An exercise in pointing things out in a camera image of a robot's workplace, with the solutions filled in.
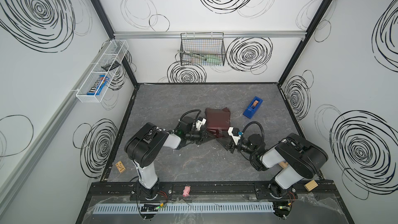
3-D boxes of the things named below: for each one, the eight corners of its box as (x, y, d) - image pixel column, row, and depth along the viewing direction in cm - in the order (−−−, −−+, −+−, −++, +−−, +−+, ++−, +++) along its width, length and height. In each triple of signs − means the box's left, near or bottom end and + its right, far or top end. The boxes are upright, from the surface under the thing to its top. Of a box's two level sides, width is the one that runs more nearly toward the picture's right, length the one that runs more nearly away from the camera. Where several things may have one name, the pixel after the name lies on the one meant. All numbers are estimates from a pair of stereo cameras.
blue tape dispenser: (242, 114, 104) (244, 109, 99) (253, 101, 111) (255, 96, 106) (249, 119, 102) (252, 114, 97) (260, 105, 109) (263, 100, 104)
